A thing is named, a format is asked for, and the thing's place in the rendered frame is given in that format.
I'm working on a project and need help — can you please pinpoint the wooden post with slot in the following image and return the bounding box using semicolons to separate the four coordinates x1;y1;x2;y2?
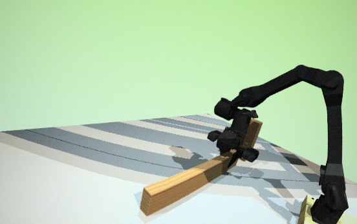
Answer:
242;118;263;149

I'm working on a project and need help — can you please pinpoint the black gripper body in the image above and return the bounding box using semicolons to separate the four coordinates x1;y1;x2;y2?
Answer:
207;124;259;162

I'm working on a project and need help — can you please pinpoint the wooden rail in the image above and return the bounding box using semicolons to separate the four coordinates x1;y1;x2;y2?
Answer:
140;150;239;216

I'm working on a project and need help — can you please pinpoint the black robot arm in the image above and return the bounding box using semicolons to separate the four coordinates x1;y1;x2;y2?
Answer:
214;65;349;224

